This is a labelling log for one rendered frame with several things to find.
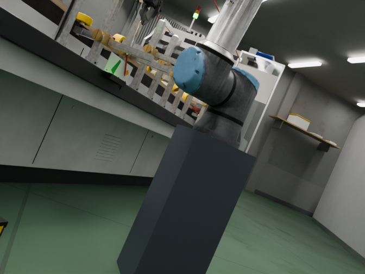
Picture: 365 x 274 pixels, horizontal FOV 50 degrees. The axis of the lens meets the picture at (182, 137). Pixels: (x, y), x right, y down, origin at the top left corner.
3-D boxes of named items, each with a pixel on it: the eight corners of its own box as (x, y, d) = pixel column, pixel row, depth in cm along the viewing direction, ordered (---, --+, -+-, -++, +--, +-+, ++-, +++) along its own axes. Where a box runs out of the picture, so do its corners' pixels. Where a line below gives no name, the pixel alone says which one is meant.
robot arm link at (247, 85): (251, 127, 149) (270, 84, 149) (222, 111, 138) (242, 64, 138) (225, 118, 161) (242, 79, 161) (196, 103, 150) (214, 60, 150)
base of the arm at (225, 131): (225, 145, 162) (235, 123, 162) (246, 153, 144) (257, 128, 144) (186, 127, 156) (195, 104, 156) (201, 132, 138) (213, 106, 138)
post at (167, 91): (160, 116, 278) (187, 53, 278) (158, 114, 275) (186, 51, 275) (156, 113, 279) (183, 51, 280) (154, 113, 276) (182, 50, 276)
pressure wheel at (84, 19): (81, 41, 196) (90, 19, 196) (86, 41, 189) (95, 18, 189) (66, 33, 192) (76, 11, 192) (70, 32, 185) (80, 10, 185)
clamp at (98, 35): (113, 51, 189) (117, 41, 189) (100, 41, 177) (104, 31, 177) (102, 47, 191) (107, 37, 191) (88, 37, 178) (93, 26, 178)
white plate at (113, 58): (126, 84, 214) (133, 67, 214) (104, 70, 190) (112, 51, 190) (125, 84, 214) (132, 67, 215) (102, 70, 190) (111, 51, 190)
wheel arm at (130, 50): (151, 64, 179) (155, 56, 180) (148, 62, 176) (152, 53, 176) (75, 35, 193) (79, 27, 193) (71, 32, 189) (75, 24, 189)
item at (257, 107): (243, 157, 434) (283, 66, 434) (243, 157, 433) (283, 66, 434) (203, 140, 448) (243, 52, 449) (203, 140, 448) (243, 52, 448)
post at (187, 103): (180, 127, 326) (203, 74, 326) (178, 126, 323) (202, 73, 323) (176, 125, 327) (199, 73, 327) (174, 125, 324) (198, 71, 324)
